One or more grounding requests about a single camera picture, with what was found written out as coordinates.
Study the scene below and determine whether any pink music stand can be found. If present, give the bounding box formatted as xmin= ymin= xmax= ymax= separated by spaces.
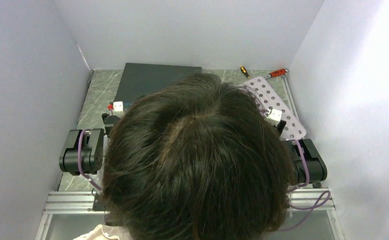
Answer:
xmin=240 ymin=76 xmax=307 ymax=140

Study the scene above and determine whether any dark network switch box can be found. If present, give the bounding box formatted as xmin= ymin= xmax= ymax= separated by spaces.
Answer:
xmin=114 ymin=63 xmax=202 ymax=104

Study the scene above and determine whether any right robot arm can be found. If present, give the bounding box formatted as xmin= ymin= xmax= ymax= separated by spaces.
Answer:
xmin=282 ymin=138 xmax=328 ymax=187

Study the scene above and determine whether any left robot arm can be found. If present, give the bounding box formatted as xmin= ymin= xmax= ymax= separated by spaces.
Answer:
xmin=58 ymin=113 xmax=121 ymax=194

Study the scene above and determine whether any person's head dark hair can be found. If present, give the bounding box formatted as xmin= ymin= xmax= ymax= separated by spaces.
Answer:
xmin=102 ymin=73 xmax=294 ymax=240

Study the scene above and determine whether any person's cream t-shirt torso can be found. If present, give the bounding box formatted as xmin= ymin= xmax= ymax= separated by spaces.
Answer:
xmin=73 ymin=224 xmax=132 ymax=240

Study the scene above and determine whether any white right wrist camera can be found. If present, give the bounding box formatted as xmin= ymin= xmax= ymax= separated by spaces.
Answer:
xmin=267 ymin=108 xmax=283 ymax=124

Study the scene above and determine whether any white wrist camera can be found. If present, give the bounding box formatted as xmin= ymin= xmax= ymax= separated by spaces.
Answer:
xmin=267 ymin=108 xmax=283 ymax=124
xmin=112 ymin=101 xmax=125 ymax=113

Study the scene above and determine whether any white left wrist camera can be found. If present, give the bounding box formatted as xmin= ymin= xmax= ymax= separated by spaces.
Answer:
xmin=112 ymin=101 xmax=125 ymax=113

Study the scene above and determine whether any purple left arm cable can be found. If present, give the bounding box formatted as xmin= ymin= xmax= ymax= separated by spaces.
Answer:
xmin=77 ymin=129 xmax=109 ymax=226

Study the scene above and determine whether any aluminium table edge rail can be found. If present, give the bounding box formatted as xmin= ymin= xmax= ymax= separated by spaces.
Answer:
xmin=281 ymin=74 xmax=299 ymax=119

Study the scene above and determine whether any yellow handled screwdriver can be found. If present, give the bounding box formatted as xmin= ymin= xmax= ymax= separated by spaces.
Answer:
xmin=239 ymin=66 xmax=251 ymax=79

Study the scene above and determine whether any aluminium front frame rail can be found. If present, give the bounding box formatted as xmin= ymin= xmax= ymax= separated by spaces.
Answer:
xmin=43 ymin=188 xmax=336 ymax=214

